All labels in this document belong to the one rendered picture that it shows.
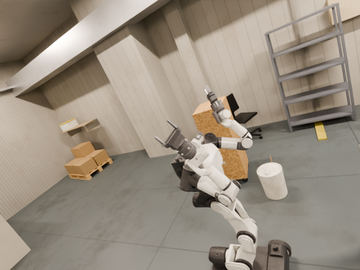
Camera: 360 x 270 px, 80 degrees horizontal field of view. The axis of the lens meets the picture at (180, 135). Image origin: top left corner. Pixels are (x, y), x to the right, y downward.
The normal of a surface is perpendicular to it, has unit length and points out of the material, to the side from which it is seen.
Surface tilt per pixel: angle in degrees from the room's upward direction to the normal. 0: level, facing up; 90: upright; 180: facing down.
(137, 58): 90
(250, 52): 90
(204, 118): 90
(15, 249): 90
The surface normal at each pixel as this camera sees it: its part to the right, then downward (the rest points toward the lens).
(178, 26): -0.40, 0.46
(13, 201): 0.83, -0.18
